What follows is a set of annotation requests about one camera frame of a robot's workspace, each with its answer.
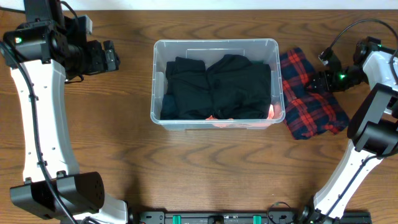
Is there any red navy plaid cloth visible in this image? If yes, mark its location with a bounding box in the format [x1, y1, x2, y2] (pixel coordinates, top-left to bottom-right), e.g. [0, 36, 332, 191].
[280, 47, 349, 140]

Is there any pink cloth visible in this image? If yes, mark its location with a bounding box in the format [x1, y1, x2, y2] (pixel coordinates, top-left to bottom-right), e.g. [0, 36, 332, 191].
[213, 105, 281, 129]

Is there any dark navy cloth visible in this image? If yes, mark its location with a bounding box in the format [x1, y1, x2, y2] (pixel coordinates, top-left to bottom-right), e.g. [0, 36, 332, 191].
[160, 95, 178, 120]

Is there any black cloth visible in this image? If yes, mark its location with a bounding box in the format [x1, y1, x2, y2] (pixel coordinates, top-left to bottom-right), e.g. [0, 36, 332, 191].
[165, 57, 213, 120]
[206, 54, 271, 119]

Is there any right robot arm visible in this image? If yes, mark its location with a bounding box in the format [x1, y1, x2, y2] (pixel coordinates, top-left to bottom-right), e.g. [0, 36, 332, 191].
[295, 37, 397, 223]

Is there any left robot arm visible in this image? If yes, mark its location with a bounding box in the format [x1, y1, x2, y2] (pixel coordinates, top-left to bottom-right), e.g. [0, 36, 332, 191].
[1, 0, 132, 223]

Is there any clear plastic storage container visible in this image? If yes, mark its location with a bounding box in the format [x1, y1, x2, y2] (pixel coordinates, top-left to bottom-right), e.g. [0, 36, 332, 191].
[150, 39, 285, 130]

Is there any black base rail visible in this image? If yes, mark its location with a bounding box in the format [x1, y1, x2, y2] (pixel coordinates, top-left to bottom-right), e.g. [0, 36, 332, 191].
[136, 208, 374, 224]

